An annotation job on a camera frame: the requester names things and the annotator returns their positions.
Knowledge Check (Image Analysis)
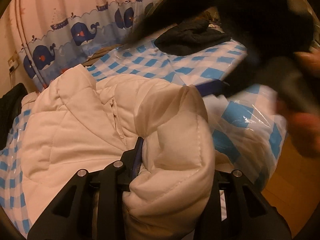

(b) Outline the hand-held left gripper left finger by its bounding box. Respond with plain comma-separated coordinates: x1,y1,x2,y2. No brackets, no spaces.
27,137,144,240

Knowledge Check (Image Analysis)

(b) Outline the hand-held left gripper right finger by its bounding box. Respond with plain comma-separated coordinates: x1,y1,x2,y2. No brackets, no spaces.
200,169,292,240

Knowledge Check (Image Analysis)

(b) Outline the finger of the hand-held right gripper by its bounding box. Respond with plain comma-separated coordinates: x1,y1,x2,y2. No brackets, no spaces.
195,79,230,98

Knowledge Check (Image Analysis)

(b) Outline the white padded jacket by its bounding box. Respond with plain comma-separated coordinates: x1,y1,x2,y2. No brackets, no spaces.
19,64,233,240

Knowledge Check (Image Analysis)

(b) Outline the person's right hand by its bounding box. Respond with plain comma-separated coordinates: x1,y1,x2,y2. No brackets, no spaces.
277,50,320,158

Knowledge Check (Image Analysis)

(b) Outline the black jacket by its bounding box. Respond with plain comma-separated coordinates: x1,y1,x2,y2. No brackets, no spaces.
154,19,232,56

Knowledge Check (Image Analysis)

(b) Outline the blue checkered plastic tablecloth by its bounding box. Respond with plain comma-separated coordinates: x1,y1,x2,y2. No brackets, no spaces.
0,39,288,230

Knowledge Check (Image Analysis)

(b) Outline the dark cloth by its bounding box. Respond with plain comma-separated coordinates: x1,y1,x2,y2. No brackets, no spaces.
129,0,315,55

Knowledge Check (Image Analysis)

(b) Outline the black cloth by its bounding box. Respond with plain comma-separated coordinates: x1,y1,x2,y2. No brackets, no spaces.
0,82,28,148

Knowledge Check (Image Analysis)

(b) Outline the whale print curtain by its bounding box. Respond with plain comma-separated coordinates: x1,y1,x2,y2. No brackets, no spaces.
5,0,175,93

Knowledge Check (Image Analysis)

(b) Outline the brown wooden frame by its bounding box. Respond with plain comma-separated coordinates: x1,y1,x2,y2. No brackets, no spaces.
84,46,125,67

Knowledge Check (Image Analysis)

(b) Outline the wall socket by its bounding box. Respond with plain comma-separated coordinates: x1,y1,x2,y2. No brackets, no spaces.
7,54,20,73

